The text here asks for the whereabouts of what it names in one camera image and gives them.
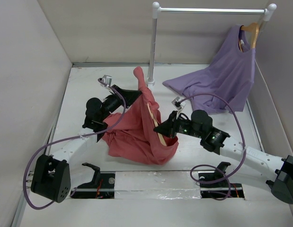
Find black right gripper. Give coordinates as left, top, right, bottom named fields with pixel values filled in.
left=153, top=111, right=204, bottom=139

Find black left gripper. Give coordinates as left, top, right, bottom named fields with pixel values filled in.
left=99, top=85, right=141, bottom=121

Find light wooden hanger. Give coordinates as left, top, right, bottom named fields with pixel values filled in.
left=147, top=103, right=167, bottom=146

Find red t shirt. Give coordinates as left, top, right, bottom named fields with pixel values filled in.
left=102, top=67, right=179, bottom=165

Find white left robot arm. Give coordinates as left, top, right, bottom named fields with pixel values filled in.
left=31, top=85, right=142, bottom=203

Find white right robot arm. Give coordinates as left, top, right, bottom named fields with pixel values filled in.
left=154, top=110, right=293, bottom=204

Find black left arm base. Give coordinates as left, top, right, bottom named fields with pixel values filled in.
left=70, top=163, right=115, bottom=199

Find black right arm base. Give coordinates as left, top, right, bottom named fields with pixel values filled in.
left=196, top=169, right=245, bottom=200

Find purple t shirt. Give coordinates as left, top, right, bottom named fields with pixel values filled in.
left=163, top=25, right=256, bottom=114

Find orange wooden hanger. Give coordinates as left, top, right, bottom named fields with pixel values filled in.
left=240, top=23, right=259, bottom=49

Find white metal clothes rack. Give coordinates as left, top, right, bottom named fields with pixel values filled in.
left=147, top=2, right=277, bottom=89

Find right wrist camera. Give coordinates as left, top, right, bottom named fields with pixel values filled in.
left=171, top=97, right=186, bottom=118

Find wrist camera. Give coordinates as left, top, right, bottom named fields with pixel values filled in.
left=100, top=75, right=112, bottom=88
left=171, top=97, right=186, bottom=118

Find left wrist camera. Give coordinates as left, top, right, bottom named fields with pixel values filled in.
left=100, top=75, right=112, bottom=88

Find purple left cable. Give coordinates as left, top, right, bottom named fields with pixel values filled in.
left=22, top=78, right=127, bottom=210

